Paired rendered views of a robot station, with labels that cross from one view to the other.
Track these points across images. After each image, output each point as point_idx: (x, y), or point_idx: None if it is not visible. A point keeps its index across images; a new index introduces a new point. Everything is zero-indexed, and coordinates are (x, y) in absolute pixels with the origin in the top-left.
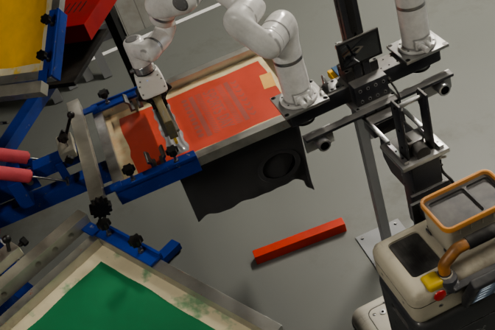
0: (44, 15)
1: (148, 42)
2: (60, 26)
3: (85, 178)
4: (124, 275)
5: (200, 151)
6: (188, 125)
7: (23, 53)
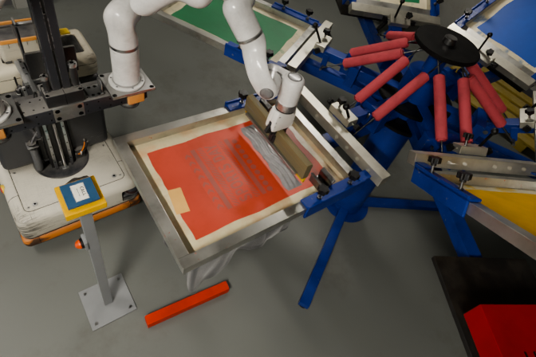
0: (468, 174)
1: (271, 65)
2: (450, 194)
3: (306, 88)
4: None
5: (224, 111)
6: (251, 154)
7: (481, 195)
